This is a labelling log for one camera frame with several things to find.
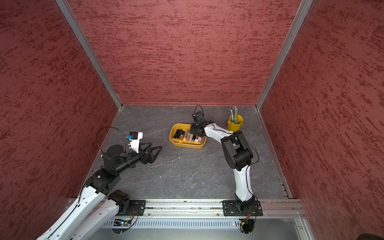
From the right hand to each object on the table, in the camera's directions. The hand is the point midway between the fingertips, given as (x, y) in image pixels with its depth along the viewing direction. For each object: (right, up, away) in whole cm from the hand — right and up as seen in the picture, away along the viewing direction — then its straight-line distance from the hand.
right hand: (193, 132), depth 100 cm
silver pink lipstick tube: (-5, -1, +1) cm, 5 cm away
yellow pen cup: (+28, +4, -3) cm, 28 cm away
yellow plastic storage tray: (-9, -4, 0) cm, 9 cm away
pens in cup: (+27, +14, -5) cm, 31 cm away
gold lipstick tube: (-3, -3, 0) cm, 5 cm away
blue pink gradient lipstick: (+4, -5, -1) cm, 7 cm away
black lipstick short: (-10, -2, +1) cm, 10 cm away
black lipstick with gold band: (-12, -2, +1) cm, 12 cm away
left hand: (-18, -6, -29) cm, 34 cm away
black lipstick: (+1, -4, 0) cm, 4 cm away
